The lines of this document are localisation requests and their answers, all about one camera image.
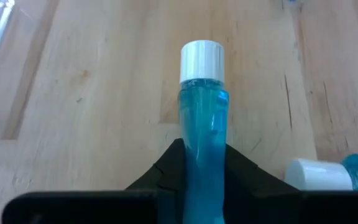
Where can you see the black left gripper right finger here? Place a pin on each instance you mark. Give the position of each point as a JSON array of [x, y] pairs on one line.
[[291, 208]]

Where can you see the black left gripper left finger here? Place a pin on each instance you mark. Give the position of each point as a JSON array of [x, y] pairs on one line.
[[89, 208]]

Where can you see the teal mouthwash bottle white cap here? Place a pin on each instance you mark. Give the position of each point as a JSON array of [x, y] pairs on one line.
[[204, 124], [319, 174]]

